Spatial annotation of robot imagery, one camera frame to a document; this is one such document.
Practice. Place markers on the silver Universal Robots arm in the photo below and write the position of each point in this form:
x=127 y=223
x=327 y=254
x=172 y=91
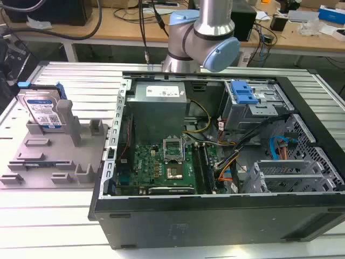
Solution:
x=200 y=40

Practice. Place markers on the metal disk bay cage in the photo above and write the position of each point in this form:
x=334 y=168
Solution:
x=250 y=108

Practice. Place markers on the hard disk in blue carrier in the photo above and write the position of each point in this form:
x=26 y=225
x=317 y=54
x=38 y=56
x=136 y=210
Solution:
x=43 y=108

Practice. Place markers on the CPU socket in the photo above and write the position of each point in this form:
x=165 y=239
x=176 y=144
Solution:
x=173 y=151

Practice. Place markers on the grey power supply unit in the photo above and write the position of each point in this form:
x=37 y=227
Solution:
x=157 y=108

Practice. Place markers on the green Dell motherboard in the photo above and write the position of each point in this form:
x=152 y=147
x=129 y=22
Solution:
x=161 y=164

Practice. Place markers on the RAM slot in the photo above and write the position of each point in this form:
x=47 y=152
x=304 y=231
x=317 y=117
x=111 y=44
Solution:
x=199 y=167
x=208 y=167

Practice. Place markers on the blue plastic bay latch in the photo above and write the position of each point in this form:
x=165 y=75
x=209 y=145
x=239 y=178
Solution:
x=244 y=93

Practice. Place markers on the black open PC case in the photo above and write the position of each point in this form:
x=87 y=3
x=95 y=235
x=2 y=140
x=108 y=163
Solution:
x=215 y=210

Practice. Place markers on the wooden desk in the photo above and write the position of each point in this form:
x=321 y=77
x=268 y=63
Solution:
x=172 y=29

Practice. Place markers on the grey plastic parts rack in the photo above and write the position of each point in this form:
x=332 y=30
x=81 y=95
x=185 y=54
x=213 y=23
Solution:
x=54 y=151

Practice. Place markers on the black computer tower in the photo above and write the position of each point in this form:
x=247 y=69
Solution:
x=242 y=21

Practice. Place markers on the RAM stick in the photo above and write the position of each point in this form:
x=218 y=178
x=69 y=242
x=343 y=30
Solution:
x=37 y=164

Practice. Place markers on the small black box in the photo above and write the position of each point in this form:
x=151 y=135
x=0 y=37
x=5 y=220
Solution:
x=279 y=22

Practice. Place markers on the black equipment box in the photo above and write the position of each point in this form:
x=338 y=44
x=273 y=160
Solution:
x=45 y=10

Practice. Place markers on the blue cardboard box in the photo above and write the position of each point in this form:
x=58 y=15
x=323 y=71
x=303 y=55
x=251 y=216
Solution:
x=332 y=14

